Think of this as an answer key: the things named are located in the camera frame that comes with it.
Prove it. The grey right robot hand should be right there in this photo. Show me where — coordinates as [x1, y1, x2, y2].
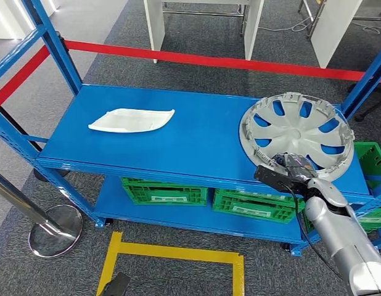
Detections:
[271, 152, 318, 187]

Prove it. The grey plastic wheel hubcap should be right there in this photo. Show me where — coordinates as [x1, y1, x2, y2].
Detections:
[238, 92, 355, 183]

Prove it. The white plastic trim part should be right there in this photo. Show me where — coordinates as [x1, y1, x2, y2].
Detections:
[88, 107, 175, 134]

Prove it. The green plastic crate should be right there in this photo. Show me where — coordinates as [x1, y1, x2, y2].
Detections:
[302, 141, 381, 232]
[360, 220, 381, 236]
[121, 177, 208, 207]
[212, 188, 306, 224]

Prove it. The black office chair base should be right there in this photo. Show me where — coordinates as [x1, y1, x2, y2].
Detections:
[348, 81, 381, 122]

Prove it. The red barrier belt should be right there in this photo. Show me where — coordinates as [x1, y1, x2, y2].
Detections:
[0, 46, 50, 110]
[64, 39, 381, 84]

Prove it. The yellow tape square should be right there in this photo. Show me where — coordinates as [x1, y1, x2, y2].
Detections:
[96, 231, 245, 296]

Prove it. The chrome barrier stanchion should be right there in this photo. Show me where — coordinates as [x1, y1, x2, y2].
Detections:
[55, 30, 84, 86]
[0, 168, 84, 258]

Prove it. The black barrier stanchion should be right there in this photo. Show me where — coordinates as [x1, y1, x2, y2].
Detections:
[0, 106, 70, 183]

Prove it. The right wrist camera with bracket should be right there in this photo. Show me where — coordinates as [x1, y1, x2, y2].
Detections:
[253, 164, 307, 198]

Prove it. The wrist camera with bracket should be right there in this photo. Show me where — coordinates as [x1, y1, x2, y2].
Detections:
[253, 164, 307, 198]
[99, 272, 132, 296]

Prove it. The black camera cable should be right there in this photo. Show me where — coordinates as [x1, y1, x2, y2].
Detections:
[281, 184, 344, 281]

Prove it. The white floor cable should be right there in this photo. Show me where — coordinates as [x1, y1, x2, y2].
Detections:
[258, 14, 315, 33]
[352, 18, 381, 35]

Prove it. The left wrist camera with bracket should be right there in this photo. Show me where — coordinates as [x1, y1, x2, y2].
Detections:
[99, 272, 132, 296]

